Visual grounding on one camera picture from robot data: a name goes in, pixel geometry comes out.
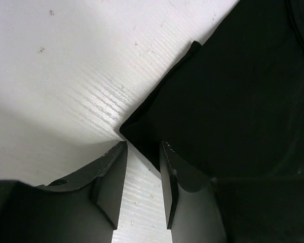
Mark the black tank top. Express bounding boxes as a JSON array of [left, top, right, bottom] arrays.
[[120, 1, 304, 178]]

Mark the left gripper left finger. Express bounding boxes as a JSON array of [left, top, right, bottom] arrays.
[[0, 141, 127, 242]]

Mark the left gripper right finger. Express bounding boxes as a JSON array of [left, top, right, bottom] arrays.
[[160, 142, 304, 242]]

